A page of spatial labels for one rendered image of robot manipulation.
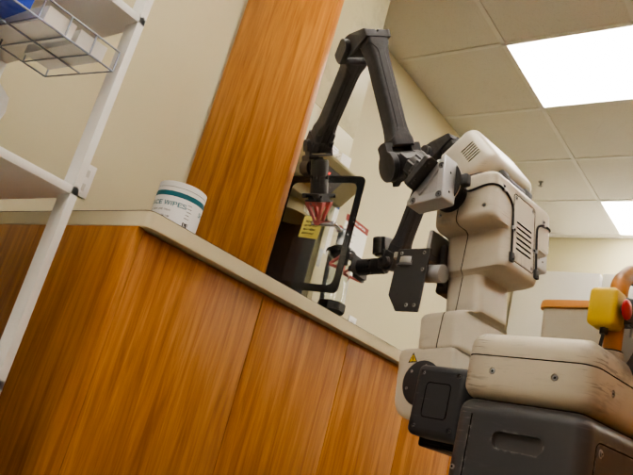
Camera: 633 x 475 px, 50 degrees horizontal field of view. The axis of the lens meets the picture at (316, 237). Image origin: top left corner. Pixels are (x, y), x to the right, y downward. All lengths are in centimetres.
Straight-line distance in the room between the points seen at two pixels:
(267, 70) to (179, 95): 34
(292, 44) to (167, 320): 129
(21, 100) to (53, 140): 15
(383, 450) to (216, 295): 102
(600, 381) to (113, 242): 107
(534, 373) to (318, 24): 168
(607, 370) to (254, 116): 165
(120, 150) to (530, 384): 167
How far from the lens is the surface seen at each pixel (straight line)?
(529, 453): 124
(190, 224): 182
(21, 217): 206
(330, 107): 204
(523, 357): 127
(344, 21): 277
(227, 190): 242
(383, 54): 183
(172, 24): 270
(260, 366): 194
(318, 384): 216
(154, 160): 255
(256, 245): 221
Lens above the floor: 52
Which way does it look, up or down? 17 degrees up
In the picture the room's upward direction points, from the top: 15 degrees clockwise
